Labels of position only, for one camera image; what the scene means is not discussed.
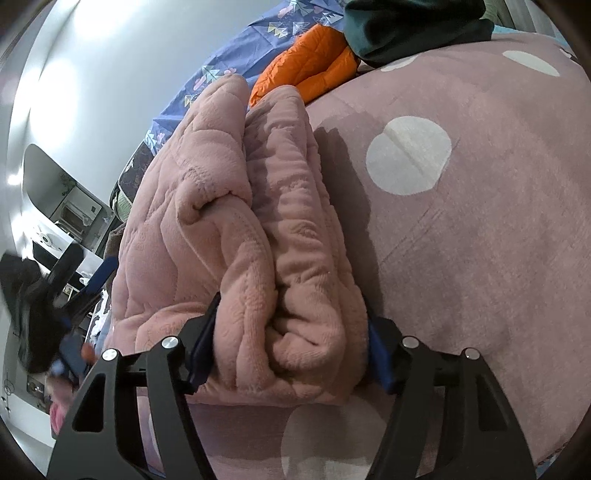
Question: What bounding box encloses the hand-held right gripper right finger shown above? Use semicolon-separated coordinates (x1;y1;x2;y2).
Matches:
367;316;539;480

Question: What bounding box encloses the white shelf cabinet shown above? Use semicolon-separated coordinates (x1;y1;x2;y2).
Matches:
48;173;115;256

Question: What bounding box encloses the light green cloth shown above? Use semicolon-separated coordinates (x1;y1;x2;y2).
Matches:
112;188;137;220

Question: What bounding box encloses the blue printed bedsheet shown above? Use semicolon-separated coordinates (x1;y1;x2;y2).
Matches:
117;0;352;197

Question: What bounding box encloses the grey pleated curtain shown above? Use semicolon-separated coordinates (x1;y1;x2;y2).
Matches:
482;0;515;26

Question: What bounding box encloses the person's left forearm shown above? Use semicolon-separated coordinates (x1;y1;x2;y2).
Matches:
44;369;78;433

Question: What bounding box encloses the orange puffer jacket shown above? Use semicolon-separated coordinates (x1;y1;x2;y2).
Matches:
248;23;362;108

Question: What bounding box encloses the pink fleece garment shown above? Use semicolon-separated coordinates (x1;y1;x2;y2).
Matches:
102;73;374;408

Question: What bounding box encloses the dark green garment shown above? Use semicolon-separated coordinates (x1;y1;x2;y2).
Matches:
344;0;496;69

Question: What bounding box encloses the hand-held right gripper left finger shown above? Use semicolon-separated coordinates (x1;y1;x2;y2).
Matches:
46;292;223;480

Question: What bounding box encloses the pink polka dot blanket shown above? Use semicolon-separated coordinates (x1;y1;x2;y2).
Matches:
143;28;591;480

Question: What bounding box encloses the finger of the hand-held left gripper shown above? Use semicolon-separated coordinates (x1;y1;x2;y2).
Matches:
44;242;87;301
62;255;119;326

